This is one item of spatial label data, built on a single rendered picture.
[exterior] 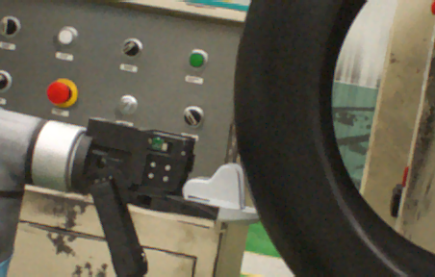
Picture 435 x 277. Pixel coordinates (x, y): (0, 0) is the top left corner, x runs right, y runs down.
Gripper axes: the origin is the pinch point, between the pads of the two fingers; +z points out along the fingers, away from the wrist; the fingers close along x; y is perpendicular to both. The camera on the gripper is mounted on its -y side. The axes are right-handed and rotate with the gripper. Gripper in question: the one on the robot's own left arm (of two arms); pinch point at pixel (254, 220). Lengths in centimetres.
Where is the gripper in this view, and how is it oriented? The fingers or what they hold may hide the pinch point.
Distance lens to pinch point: 106.1
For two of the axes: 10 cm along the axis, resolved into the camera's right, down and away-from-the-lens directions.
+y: 2.0, -9.8, -0.6
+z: 9.7, 2.1, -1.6
